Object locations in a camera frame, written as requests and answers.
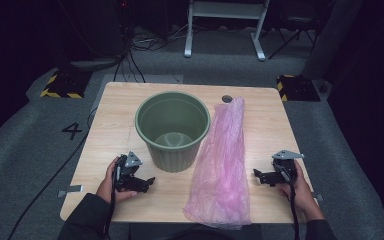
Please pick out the black yellow striped base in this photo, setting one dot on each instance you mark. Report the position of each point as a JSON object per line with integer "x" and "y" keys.
{"x": 66, "y": 85}
{"x": 300, "y": 88}

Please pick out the pink plastic bag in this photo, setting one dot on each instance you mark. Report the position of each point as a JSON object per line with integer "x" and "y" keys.
{"x": 220, "y": 166}

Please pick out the green plastic trash bin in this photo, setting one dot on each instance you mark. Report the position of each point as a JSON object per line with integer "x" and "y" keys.
{"x": 173, "y": 160}

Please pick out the grey pillar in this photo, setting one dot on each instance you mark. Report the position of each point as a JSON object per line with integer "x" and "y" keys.
{"x": 330, "y": 40}

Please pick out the person's left hand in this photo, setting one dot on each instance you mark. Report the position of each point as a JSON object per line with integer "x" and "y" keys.
{"x": 106, "y": 188}

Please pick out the grey tape strip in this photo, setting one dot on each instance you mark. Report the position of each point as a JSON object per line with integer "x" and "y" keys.
{"x": 319, "y": 197}
{"x": 70, "y": 190}

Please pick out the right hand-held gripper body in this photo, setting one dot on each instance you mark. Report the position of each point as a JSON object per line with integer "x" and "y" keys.
{"x": 285, "y": 170}

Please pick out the white metal desk frame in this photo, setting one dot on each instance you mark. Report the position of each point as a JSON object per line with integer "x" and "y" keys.
{"x": 226, "y": 10}

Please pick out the black tripod stand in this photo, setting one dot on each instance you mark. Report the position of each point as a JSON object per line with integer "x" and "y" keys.
{"x": 295, "y": 33}

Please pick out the dark equipment with red light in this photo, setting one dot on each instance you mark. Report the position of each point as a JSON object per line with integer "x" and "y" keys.
{"x": 123, "y": 20}

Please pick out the person's right hand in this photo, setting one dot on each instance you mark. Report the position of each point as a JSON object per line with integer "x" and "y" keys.
{"x": 305, "y": 196}

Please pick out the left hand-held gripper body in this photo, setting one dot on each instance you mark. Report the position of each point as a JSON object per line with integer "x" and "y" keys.
{"x": 126, "y": 170}

